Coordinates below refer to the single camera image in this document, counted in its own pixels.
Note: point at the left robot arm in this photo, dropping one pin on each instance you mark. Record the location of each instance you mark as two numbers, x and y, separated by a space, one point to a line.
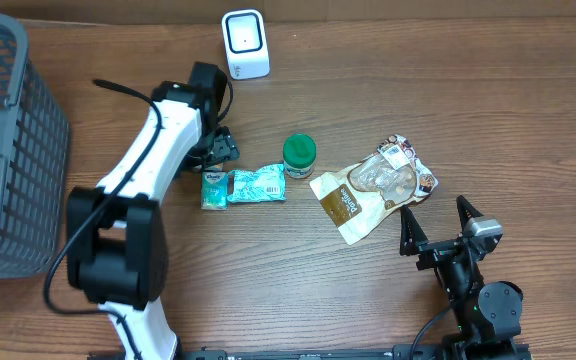
116 251

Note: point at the grey plastic shopping basket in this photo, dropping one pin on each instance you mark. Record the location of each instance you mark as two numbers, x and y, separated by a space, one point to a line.
34 154

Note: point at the green lid jar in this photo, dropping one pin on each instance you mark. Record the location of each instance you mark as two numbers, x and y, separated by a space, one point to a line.
299 154

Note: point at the teal packet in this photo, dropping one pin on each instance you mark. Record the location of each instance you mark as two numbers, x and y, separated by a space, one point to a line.
267 184

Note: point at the brown white snack bag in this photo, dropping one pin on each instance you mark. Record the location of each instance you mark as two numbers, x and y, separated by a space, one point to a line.
361 196

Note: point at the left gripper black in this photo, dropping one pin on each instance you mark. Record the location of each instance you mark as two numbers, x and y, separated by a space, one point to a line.
223 150

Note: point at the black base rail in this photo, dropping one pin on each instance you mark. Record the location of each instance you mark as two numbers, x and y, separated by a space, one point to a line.
308 355

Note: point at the white barcode scanner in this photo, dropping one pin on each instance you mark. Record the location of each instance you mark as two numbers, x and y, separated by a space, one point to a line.
245 44

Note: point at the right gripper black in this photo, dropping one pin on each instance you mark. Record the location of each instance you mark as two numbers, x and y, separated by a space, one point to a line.
414 238

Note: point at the teal tissue pack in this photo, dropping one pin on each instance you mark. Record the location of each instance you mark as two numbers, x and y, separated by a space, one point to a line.
214 191

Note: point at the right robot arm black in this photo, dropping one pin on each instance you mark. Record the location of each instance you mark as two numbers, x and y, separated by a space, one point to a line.
487 314

